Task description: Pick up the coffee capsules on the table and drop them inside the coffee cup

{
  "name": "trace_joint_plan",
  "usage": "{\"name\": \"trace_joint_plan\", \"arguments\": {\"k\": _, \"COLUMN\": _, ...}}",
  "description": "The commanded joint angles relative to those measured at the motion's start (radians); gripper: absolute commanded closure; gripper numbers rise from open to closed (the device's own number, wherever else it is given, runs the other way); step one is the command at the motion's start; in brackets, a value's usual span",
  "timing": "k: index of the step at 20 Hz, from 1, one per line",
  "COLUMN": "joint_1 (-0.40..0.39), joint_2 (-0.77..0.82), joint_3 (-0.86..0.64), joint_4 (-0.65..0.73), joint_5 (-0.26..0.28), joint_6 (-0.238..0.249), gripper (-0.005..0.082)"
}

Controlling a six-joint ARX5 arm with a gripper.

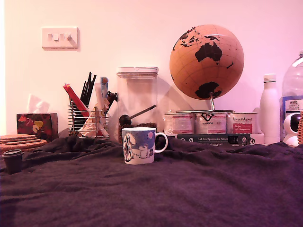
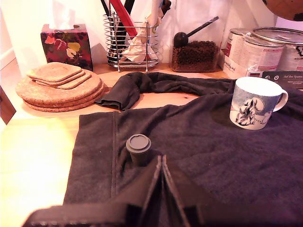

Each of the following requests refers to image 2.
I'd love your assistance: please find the crumpled white paper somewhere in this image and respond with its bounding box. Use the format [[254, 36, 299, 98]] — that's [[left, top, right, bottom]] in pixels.
[[122, 9, 164, 62]]

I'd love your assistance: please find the dark brown wooden panel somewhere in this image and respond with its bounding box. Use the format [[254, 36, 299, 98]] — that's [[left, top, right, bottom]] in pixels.
[[0, 85, 17, 126]]

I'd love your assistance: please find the square cork coaster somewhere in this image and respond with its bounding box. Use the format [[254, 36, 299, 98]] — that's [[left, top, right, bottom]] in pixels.
[[26, 61, 83, 83], [32, 70, 86, 86], [35, 72, 92, 90]]

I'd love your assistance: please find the dark grey cloth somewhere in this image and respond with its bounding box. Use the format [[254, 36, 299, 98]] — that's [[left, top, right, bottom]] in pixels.
[[63, 72, 303, 227]]

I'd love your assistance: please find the illustrated white blue mug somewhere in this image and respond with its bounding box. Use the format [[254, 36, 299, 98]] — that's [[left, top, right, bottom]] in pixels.
[[229, 77, 289, 130]]

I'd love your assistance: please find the dark wooden coffee scoop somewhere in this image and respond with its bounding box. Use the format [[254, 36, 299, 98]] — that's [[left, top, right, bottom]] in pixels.
[[173, 16, 220, 48]]

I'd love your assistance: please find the floral dark tissue box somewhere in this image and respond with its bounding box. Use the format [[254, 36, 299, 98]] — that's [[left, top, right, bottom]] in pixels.
[[40, 23, 93, 71]]

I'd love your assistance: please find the white cardboard box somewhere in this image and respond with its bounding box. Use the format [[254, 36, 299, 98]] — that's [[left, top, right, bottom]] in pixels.
[[222, 53, 263, 80]]

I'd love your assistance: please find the white tin pink text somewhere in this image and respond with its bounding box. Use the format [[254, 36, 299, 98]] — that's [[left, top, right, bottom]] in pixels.
[[243, 35, 286, 71]]

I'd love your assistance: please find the cork globe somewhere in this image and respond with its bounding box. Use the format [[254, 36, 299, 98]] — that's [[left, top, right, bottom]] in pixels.
[[262, 0, 303, 22]]

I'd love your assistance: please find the round cork trivet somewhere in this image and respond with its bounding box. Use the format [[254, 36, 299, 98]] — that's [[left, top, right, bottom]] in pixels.
[[15, 70, 104, 105], [22, 85, 105, 109], [23, 91, 105, 113]]

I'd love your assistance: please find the chrome wire utensil rack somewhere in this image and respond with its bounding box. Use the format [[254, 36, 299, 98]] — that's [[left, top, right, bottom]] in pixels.
[[103, 11, 160, 71]]

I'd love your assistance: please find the dark grey coffee capsule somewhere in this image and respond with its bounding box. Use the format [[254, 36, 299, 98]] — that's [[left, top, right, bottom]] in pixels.
[[125, 133, 152, 168]]

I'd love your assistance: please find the white tissue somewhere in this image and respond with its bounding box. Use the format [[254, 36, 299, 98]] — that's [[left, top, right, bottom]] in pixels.
[[47, 7, 78, 30]]

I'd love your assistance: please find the red chopstick sleeve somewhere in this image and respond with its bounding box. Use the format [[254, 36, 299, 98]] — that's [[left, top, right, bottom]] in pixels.
[[109, 0, 138, 36]]

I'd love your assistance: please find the black printed flat box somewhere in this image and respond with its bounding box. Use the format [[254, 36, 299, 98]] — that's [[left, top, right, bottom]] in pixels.
[[261, 70, 303, 89]]

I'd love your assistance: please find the dark brown wooden utensil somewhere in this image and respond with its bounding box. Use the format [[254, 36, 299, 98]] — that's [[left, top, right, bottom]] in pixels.
[[160, 0, 171, 19]]

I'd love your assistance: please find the white tin black arrow symbol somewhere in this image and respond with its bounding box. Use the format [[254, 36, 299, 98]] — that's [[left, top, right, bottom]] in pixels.
[[284, 44, 303, 71]]

